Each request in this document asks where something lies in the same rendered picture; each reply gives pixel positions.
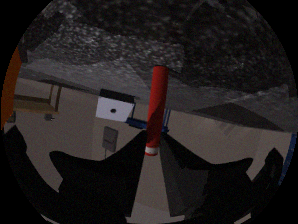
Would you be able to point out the red peg with white band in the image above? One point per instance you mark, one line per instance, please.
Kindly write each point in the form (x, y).
(156, 108)

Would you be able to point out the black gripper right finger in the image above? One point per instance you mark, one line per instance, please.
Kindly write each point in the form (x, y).
(188, 178)

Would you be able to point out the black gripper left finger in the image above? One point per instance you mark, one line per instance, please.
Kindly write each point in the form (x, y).
(117, 176)

